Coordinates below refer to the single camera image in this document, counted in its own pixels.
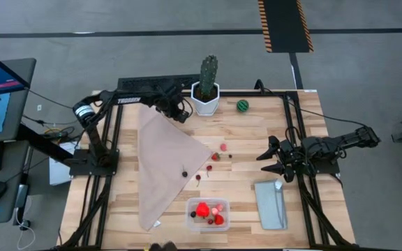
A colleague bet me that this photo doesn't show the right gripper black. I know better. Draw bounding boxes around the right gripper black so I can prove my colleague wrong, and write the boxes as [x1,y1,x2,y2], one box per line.
[256,135,309,184]

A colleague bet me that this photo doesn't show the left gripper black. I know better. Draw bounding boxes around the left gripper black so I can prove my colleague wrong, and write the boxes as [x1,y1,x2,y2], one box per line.
[151,85,190,123]

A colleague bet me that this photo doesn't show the clear plastic tupperware container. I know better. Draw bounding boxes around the clear plastic tupperware container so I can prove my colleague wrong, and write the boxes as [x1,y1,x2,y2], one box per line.
[186,197,231,232]

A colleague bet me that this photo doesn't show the beige cloth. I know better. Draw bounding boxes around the beige cloth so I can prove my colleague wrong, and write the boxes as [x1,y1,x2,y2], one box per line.
[137,104,213,231]

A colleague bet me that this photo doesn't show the grey folded cloth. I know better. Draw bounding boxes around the grey folded cloth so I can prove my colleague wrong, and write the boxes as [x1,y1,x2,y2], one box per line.
[254,178,288,231]

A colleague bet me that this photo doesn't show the green cactus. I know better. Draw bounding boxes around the green cactus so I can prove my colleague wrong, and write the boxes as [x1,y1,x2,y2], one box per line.
[200,54,219,100]

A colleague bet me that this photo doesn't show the black mat with orange stripes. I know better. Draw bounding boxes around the black mat with orange stripes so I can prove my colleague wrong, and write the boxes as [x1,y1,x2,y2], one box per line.
[258,0,315,54]

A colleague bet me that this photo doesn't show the white paper stack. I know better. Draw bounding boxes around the white paper stack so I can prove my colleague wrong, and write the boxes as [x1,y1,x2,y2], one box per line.
[49,141,80,186]

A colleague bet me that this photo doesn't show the black diagonal support bar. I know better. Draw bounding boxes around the black diagonal support bar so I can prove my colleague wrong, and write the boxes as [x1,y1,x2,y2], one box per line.
[15,123,83,167]

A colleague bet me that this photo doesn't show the grey computer desk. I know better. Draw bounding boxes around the grey computer desk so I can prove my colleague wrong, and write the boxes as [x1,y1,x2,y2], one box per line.
[0,57,37,226]

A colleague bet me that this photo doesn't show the grey power adapter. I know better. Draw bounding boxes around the grey power adapter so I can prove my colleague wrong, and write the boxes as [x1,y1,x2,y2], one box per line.
[14,183,31,210]

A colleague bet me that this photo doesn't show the long black cable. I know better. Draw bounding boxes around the long black cable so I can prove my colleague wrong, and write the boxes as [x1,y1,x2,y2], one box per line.
[255,79,368,128]

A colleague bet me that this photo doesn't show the coiled cables with green light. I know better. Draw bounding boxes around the coiled cables with green light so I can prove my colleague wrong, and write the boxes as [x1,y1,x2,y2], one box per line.
[43,125,77,141]

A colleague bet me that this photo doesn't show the white cable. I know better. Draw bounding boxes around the white cable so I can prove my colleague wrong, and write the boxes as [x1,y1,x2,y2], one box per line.
[15,208,36,250]

